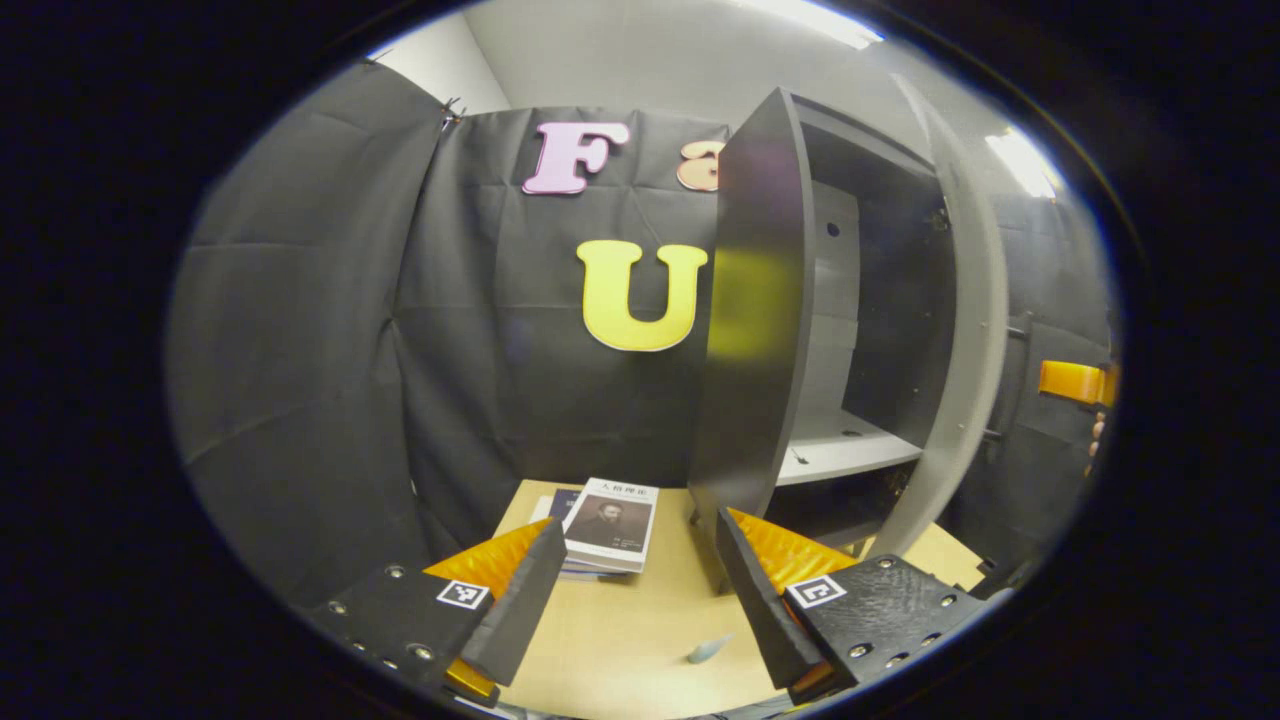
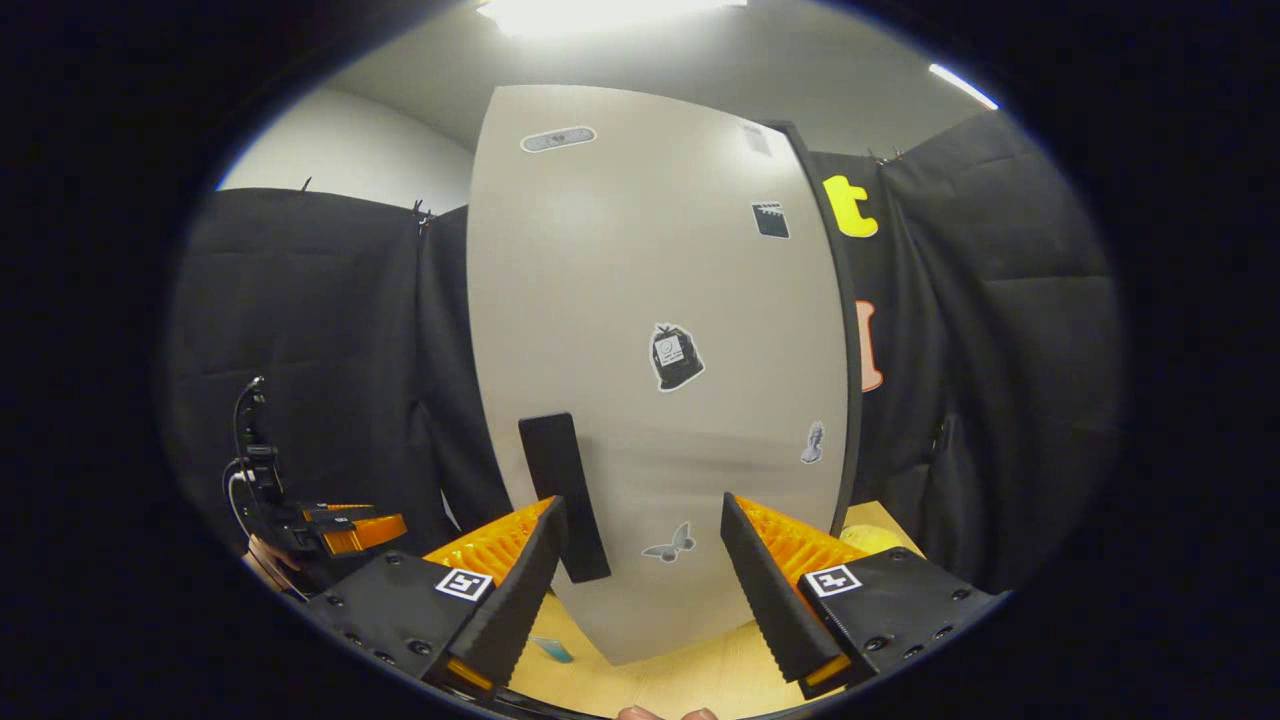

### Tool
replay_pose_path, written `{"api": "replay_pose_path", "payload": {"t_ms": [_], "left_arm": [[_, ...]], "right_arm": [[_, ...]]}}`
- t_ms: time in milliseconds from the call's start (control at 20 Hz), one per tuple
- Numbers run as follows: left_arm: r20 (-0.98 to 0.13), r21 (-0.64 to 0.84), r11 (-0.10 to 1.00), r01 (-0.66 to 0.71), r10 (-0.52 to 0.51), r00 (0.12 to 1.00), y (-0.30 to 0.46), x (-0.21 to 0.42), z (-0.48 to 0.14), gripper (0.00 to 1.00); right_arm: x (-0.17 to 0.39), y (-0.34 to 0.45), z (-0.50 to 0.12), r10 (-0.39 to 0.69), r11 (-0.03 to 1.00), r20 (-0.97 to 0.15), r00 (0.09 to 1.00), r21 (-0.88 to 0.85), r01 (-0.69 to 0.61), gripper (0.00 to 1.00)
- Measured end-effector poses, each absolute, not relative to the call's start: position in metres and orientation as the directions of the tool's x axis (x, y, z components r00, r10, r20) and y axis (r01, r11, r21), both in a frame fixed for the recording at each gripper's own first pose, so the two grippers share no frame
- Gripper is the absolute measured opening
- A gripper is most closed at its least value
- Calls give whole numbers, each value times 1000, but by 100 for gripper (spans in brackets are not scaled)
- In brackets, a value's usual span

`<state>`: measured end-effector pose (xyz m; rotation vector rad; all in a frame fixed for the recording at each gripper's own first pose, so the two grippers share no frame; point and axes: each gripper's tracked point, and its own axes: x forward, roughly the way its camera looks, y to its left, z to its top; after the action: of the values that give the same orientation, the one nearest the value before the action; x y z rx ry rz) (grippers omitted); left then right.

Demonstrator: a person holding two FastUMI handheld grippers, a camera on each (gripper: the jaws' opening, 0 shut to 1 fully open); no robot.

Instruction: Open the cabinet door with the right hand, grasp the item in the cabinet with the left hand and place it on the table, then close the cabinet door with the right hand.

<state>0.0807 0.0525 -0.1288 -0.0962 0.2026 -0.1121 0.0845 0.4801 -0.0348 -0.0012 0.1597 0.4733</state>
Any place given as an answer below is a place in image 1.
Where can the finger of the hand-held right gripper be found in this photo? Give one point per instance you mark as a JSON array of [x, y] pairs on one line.
[[1075, 382]]

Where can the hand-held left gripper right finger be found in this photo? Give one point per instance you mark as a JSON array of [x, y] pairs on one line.
[[765, 610]]

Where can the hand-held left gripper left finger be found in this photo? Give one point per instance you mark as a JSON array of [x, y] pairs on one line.
[[525, 610]]

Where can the white and blue tube bottle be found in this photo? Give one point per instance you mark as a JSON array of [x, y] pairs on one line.
[[708, 650]]

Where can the dark grey cabinet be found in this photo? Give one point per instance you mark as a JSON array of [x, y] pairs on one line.
[[750, 400]]

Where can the plain white book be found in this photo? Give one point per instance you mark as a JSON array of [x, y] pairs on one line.
[[540, 510]]

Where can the blue book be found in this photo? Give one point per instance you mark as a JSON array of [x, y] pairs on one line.
[[562, 500]]

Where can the white book with portrait cover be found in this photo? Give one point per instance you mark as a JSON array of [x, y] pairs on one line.
[[612, 525]]

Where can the black backdrop cloth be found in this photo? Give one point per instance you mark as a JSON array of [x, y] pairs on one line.
[[400, 350]]

